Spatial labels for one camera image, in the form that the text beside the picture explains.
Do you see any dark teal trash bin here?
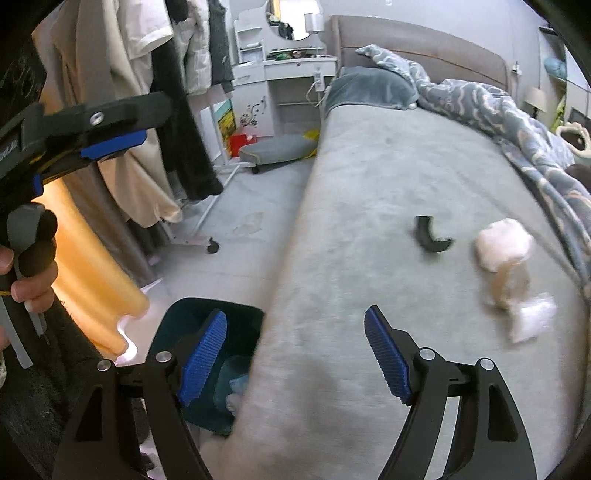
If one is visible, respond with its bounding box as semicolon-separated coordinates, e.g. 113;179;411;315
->
145;298;266;437

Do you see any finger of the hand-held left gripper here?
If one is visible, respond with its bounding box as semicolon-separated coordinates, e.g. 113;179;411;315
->
21;91;174;139
41;130;148;183

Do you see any white vanity desk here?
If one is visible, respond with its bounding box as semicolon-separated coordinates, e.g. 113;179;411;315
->
231;0;339;139

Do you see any clutter of cosmetics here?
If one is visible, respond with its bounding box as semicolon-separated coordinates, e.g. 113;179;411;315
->
268;48;319;61

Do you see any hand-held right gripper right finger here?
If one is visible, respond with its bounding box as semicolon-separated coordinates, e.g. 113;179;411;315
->
364;305;539;480

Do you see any dark grey hanging garment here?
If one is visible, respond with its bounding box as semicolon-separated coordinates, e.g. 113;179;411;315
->
208;0;236;93

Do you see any yellow landscape picture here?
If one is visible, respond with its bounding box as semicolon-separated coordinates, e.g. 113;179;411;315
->
213;99;237;162

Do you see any black fuzzy garment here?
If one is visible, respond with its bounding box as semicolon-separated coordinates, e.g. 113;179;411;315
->
150;0;225;201

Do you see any white charger with cable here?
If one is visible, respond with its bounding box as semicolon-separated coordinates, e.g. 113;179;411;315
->
305;69;325;107

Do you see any white rolled sock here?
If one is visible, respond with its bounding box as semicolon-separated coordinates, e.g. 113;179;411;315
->
473;218;536;273

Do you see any person's left hand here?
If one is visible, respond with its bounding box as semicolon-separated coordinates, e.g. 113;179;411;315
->
0;244;58;315

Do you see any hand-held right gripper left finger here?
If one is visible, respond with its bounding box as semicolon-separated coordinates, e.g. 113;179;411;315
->
51;308;229;480

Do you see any cream cat bed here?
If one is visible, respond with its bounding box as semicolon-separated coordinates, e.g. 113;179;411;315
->
554;121;591;155

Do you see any grey cushioned stool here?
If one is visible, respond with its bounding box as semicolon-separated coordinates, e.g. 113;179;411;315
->
239;135;319;175

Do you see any cream hanging garment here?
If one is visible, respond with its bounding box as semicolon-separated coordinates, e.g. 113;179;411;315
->
34;0;183;227

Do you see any grey padded headboard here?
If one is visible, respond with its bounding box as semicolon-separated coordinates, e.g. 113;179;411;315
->
330;14;509;93

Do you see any blue patterned blanket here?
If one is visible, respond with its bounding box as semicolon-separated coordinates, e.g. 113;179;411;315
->
355;44;591;287

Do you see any white puffy jacket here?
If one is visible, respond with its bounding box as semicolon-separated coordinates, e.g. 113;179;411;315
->
173;0;214;95

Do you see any grey-blue plush pillow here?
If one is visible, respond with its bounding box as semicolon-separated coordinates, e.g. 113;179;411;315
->
323;66;420;116

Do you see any black curved plastic piece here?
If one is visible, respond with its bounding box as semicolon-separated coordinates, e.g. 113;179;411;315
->
413;215;455;254

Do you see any person's dark fuzzy clothing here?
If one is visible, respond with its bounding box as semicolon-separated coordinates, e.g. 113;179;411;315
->
0;295;153;480

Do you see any orange soft object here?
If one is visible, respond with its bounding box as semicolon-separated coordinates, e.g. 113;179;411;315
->
44;175;151;361

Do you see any white clothes rack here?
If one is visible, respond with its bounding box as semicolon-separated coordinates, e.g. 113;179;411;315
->
173;99;241;254

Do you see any white table lamp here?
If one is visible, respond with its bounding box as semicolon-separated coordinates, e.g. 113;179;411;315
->
524;87;548;116

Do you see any crumpled clear plastic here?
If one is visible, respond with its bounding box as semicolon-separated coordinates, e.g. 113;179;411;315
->
508;293;559;344

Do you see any yellow plastic bag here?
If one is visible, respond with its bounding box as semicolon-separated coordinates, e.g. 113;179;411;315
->
302;129;321;160

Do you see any oval vanity mirror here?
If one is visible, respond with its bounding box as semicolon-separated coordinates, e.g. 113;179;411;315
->
264;0;321;41

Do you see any white hanging shirt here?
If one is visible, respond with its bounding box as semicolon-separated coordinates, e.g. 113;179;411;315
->
122;0;175;63

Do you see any grey bed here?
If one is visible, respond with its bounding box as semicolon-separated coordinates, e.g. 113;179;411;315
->
217;92;591;480

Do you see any red box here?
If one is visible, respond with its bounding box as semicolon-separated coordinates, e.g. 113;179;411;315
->
228;131;257;160

